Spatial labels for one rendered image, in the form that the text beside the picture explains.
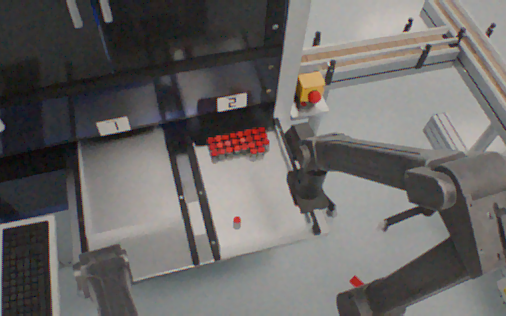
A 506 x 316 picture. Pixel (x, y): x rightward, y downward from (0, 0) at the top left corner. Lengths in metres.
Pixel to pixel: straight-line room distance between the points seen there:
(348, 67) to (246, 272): 1.07
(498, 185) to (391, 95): 2.31
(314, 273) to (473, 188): 1.70
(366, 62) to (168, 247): 0.90
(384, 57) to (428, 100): 1.27
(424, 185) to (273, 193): 0.83
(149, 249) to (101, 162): 0.32
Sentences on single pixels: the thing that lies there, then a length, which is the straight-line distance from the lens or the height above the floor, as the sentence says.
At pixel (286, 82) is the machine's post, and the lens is 1.32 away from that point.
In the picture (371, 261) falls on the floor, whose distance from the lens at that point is 2.26.
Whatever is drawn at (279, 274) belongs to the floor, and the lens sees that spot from 2.15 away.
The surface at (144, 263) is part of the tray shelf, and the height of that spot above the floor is 0.88.
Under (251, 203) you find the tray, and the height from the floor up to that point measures 0.88.
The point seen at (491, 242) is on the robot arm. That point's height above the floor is 1.62.
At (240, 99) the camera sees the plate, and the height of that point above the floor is 1.03.
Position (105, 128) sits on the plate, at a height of 1.02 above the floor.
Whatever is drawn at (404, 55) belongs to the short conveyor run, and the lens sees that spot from 1.69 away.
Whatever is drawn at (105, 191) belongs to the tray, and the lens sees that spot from 1.36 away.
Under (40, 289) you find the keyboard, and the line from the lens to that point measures 1.36.
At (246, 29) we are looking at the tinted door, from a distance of 1.14.
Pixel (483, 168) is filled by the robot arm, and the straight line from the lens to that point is 0.54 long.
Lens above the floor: 2.05
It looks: 59 degrees down
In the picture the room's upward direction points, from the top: 3 degrees clockwise
